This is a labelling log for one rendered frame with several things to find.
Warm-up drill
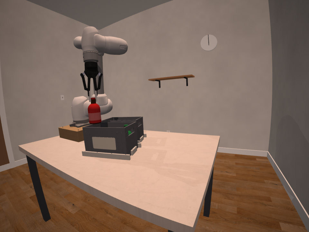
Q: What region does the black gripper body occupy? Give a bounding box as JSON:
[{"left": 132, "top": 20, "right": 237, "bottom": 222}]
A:
[{"left": 84, "top": 62, "right": 99, "bottom": 78}]

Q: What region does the dark red bottle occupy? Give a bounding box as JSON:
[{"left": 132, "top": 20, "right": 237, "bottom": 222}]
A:
[{"left": 88, "top": 98, "right": 101, "bottom": 124}]

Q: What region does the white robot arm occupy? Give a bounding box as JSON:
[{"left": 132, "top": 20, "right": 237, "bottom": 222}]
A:
[{"left": 69, "top": 26, "right": 128, "bottom": 128}]

